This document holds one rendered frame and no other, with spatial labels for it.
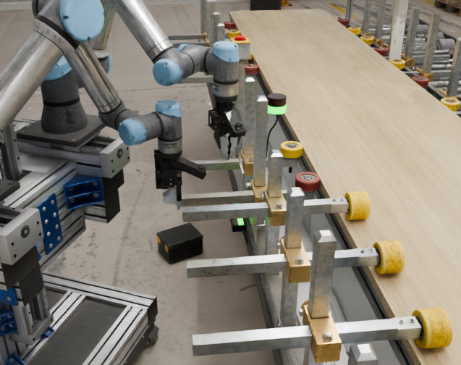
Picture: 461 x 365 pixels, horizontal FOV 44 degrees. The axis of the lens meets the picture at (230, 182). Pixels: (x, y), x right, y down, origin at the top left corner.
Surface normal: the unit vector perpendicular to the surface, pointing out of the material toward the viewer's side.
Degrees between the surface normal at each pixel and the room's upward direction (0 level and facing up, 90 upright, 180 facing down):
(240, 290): 0
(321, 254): 90
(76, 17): 85
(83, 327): 0
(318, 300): 90
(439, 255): 0
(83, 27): 85
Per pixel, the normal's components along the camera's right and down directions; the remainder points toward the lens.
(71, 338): 0.00, -0.88
